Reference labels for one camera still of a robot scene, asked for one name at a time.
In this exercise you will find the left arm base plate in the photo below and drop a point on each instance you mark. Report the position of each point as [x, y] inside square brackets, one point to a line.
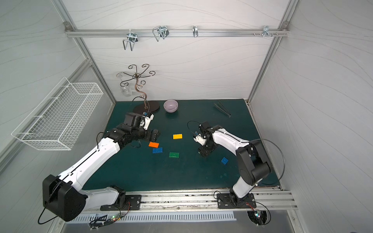
[127, 202]

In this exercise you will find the metal hook clamp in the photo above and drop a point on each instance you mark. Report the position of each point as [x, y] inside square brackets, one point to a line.
[265, 33]
[160, 32]
[195, 31]
[130, 41]

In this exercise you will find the white wire basket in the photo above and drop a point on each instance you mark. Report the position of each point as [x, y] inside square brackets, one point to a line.
[56, 123]

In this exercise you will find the dark green lego brick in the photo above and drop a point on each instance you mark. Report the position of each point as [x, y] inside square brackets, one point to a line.
[174, 155]

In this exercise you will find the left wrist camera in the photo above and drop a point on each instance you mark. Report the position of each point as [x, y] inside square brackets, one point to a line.
[147, 120]

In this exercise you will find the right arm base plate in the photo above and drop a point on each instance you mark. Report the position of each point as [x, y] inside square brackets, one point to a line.
[230, 201]

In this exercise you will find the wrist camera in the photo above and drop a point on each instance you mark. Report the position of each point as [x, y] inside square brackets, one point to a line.
[199, 139]
[147, 120]

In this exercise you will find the black tongs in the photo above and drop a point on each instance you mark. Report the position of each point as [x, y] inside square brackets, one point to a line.
[219, 105]

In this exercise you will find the orange lego brick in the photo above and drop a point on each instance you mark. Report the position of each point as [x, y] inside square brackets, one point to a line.
[153, 145]

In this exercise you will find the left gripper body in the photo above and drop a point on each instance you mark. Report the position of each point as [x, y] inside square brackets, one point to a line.
[149, 133]

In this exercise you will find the pink bowl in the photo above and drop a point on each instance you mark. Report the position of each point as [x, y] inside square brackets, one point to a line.
[170, 106]

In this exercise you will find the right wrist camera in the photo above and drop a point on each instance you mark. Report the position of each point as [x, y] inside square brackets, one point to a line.
[199, 139]

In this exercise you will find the small glass bottle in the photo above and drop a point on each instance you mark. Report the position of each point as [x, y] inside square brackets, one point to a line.
[124, 83]

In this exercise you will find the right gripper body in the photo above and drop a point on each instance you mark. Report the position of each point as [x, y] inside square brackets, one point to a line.
[205, 145]

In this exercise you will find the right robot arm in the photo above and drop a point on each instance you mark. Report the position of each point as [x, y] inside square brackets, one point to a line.
[253, 162]

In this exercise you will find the brown metal jewelry stand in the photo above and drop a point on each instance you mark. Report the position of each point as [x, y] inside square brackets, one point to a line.
[139, 78]

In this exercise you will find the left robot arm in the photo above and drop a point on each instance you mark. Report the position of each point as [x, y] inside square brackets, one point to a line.
[64, 195]

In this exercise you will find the aluminium crossbar rail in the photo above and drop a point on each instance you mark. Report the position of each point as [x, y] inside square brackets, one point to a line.
[174, 33]

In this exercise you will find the yellow lego brick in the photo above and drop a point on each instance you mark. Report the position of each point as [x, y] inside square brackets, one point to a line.
[177, 136]

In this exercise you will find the small blue lego brick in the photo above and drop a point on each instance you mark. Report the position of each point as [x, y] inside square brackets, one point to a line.
[224, 161]

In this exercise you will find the white vented cable duct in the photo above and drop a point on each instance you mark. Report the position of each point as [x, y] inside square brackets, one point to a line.
[144, 217]

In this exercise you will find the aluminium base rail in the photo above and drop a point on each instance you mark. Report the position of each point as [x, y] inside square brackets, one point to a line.
[194, 200]

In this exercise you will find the left controller board with cables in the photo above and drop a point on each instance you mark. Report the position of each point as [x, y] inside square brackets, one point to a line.
[104, 221]

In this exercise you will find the right round controller board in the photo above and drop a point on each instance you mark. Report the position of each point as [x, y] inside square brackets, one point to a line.
[258, 217]

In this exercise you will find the dark blue lego brick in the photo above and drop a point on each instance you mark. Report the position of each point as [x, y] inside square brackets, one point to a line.
[157, 150]

